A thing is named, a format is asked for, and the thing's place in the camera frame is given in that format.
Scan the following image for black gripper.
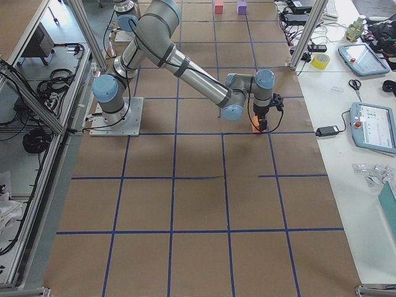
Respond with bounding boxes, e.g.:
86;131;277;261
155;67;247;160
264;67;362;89
252;99;270;132

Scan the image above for orange foam cube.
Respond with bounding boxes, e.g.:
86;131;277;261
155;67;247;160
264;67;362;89
251;118;263;134

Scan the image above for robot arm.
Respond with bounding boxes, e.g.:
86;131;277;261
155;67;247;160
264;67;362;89
113;0;139;14
92;1;283;132

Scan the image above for black power brick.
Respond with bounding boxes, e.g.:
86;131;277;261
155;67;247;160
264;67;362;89
315;125;340;137

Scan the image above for yellow tape roll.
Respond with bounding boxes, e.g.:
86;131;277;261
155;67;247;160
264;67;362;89
311;53;330;70

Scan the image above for black scissors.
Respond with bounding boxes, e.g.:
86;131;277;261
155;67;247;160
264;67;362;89
348;79;362;102

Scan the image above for black power adapter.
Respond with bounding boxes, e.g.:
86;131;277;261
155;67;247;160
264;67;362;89
285;14;309;26

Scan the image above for teach pendant near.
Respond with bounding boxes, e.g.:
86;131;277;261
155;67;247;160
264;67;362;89
350;102;395;154

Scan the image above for teach pendant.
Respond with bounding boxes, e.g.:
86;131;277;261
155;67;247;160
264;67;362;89
338;43;390;76
350;102;395;154

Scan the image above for purple foam cube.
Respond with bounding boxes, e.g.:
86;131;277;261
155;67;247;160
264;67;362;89
237;1;247;15

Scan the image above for teach pendant far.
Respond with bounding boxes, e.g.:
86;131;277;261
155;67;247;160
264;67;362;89
338;43;390;76

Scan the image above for pink foam cube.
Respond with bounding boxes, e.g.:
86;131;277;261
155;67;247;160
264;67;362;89
213;1;224;15

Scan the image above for bag of screws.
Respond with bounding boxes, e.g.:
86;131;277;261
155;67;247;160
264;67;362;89
351;163;395;187

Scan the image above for teal box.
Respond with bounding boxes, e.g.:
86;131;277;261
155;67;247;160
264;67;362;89
378;181;396;235

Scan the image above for grey control box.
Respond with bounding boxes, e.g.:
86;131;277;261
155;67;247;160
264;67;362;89
21;22;54;66

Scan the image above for aluminium frame post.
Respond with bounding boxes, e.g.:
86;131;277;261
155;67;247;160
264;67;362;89
289;0;328;71

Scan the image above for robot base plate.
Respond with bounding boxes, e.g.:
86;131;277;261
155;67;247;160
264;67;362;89
89;97;144;137

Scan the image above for aluminium frame rail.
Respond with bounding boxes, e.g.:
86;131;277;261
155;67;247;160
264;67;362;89
1;59;66;134

